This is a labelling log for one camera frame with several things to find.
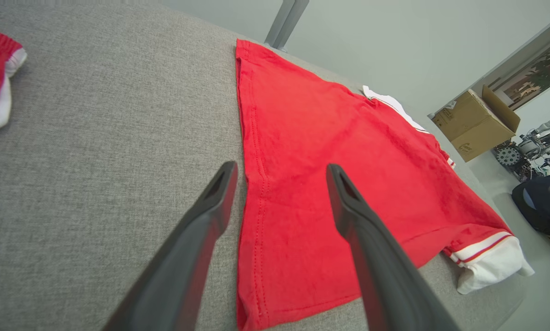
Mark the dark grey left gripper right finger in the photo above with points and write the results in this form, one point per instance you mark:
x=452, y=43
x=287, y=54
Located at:
x=385, y=276

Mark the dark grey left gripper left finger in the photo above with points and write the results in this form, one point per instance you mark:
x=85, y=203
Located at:
x=178, y=266

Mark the red Bulls basketball jersey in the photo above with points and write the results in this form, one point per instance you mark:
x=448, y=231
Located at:
x=325, y=138

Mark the black bag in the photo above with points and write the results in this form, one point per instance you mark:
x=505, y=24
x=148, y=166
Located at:
x=539, y=207

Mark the brown cardboard box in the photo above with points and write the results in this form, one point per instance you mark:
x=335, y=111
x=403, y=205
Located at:
x=474, y=124

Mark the white grey background robot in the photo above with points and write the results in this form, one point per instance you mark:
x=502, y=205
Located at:
x=530, y=146

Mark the grey aluminium partition post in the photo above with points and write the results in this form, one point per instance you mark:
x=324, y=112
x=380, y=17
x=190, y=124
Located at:
x=286, y=23

